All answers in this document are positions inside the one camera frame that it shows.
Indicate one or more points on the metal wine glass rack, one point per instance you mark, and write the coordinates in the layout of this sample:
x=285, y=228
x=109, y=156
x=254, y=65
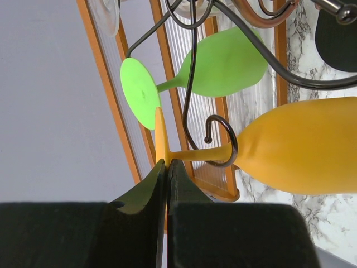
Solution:
x=244, y=20

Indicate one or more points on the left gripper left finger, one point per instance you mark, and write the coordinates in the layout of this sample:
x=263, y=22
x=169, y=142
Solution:
x=127, y=232

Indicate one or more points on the orange wooden dish rack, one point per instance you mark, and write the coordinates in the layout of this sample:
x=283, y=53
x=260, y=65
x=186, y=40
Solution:
x=204, y=138

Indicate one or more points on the orange plastic wine glass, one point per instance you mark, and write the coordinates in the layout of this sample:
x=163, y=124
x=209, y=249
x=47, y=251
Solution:
x=306, y=147

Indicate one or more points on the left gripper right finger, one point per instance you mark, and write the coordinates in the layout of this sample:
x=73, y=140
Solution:
x=203, y=233

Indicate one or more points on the clear wine glass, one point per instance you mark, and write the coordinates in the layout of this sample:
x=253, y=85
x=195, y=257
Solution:
x=107, y=15

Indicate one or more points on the green plastic wine glass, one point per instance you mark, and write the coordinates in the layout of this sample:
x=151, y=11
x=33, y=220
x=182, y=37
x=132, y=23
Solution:
x=226, y=62

